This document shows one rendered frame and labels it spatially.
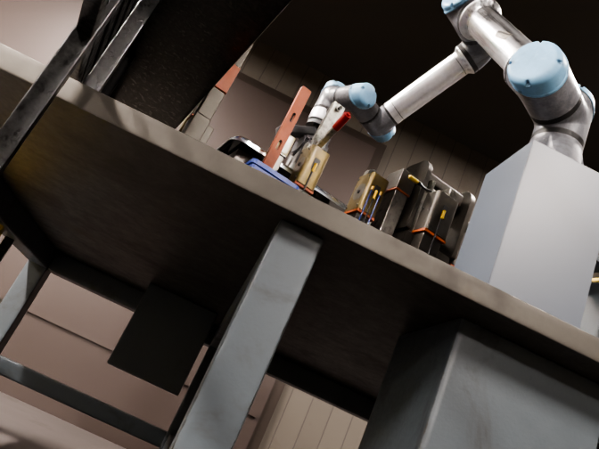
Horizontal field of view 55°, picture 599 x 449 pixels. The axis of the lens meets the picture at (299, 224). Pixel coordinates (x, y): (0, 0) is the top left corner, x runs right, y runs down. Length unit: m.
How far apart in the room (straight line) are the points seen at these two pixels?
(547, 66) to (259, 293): 0.79
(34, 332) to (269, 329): 2.95
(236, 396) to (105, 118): 0.46
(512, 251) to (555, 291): 0.11
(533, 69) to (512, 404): 0.70
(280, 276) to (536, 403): 0.49
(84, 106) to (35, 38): 3.53
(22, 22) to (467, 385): 4.01
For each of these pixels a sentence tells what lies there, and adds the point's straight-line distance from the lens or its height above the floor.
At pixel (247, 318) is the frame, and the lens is 0.89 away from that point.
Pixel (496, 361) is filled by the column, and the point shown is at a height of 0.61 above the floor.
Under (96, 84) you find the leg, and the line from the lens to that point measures 1.06.
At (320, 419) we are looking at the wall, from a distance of 3.80.
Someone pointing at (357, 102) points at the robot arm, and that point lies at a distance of 1.71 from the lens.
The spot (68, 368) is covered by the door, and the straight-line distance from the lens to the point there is 3.70.
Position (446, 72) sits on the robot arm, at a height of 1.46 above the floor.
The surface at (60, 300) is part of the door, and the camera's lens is 3.76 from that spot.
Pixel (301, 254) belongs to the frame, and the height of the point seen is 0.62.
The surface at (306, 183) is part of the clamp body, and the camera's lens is 1.46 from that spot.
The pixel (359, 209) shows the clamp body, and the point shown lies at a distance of 1.50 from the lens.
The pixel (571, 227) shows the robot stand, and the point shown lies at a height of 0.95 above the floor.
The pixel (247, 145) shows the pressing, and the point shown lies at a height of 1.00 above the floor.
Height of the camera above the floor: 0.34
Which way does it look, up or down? 20 degrees up
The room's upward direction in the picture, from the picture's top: 25 degrees clockwise
